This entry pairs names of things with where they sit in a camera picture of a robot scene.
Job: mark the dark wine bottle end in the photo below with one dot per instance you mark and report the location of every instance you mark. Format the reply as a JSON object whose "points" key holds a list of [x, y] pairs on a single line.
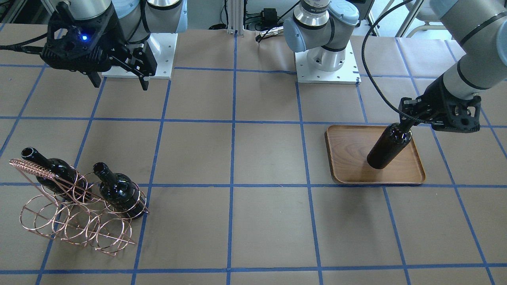
{"points": [[120, 192]]}

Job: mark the dark wine bottle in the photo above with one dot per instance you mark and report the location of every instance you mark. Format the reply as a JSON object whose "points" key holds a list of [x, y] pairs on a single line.
{"points": [[392, 141], [57, 166]]}

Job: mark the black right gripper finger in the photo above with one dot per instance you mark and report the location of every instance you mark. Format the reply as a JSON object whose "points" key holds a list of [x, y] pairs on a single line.
{"points": [[95, 78], [145, 82]]}

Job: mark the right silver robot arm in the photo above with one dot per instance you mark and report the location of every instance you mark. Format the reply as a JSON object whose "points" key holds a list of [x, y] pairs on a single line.
{"points": [[138, 18]]}

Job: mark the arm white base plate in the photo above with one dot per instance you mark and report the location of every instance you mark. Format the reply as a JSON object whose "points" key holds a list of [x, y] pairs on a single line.
{"points": [[320, 66], [163, 47]]}

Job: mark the wooden tray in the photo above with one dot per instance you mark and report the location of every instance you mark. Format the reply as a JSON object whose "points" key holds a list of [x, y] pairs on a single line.
{"points": [[360, 154]]}

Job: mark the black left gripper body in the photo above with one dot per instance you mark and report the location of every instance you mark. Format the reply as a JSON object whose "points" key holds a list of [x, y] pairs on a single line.
{"points": [[434, 99]]}

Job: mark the copper wire bottle basket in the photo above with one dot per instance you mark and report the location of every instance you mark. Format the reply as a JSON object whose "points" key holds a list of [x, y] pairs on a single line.
{"points": [[85, 221]]}

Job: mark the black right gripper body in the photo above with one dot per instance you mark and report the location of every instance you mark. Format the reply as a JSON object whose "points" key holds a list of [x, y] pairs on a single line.
{"points": [[112, 35]]}

